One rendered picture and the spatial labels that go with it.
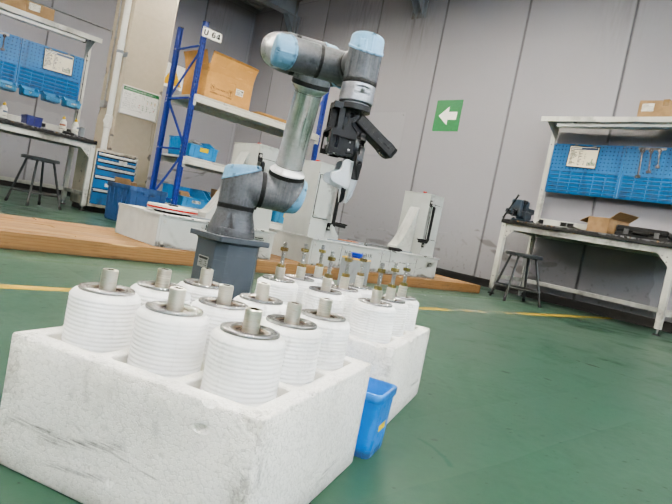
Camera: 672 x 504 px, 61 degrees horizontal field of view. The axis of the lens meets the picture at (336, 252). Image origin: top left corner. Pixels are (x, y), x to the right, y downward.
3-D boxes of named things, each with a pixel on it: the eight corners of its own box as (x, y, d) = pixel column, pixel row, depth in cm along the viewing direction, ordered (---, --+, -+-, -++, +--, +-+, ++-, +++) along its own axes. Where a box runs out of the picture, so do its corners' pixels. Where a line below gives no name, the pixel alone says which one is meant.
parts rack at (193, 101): (141, 220, 644) (175, 26, 633) (271, 239, 777) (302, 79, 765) (167, 228, 599) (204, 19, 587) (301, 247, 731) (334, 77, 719)
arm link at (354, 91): (368, 93, 129) (381, 87, 121) (365, 113, 129) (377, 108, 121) (337, 84, 126) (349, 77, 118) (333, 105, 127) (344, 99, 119)
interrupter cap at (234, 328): (207, 329, 69) (208, 324, 69) (239, 324, 76) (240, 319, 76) (260, 345, 66) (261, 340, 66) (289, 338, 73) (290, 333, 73)
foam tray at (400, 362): (212, 382, 127) (226, 304, 126) (286, 355, 164) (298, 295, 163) (375, 436, 114) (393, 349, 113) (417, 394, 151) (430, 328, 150)
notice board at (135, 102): (117, 112, 693) (122, 83, 691) (155, 122, 727) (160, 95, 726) (118, 112, 691) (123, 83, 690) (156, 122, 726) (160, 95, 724)
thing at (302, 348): (222, 442, 81) (246, 318, 80) (256, 424, 89) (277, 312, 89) (281, 464, 77) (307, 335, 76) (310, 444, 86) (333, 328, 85)
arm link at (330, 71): (316, 50, 136) (329, 38, 125) (359, 62, 139) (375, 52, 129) (310, 82, 136) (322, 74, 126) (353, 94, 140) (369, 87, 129)
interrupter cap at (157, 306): (132, 307, 74) (133, 302, 74) (169, 303, 81) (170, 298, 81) (179, 321, 71) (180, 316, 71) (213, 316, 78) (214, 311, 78)
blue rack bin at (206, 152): (164, 153, 640) (168, 135, 639) (194, 160, 667) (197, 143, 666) (187, 156, 605) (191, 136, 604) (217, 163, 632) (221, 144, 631)
